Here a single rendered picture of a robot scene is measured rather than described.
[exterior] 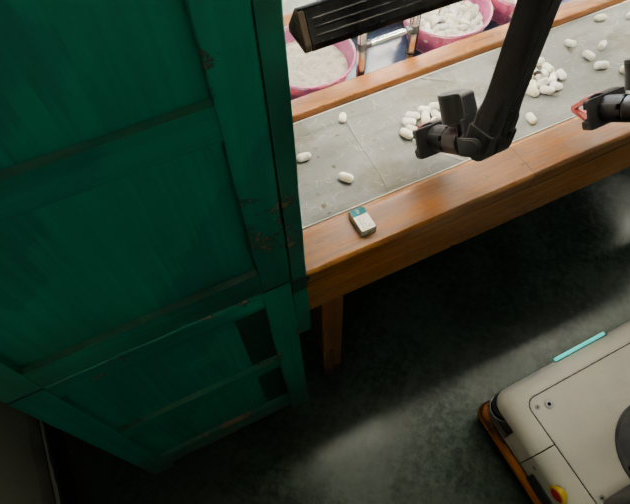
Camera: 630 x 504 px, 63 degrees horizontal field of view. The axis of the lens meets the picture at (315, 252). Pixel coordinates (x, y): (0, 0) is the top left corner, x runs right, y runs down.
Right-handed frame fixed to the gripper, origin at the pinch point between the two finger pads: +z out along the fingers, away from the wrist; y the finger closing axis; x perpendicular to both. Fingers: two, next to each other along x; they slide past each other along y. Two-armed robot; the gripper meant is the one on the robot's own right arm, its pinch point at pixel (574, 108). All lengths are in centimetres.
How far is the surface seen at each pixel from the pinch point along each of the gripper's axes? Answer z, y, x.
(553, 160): -1.5, 9.0, 9.1
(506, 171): 0.2, 20.5, 7.7
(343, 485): 24, 78, 89
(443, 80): 27.6, 14.7, -12.7
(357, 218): 1, 57, 5
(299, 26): 0, 58, -35
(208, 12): -47, 81, -35
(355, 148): 20, 47, -6
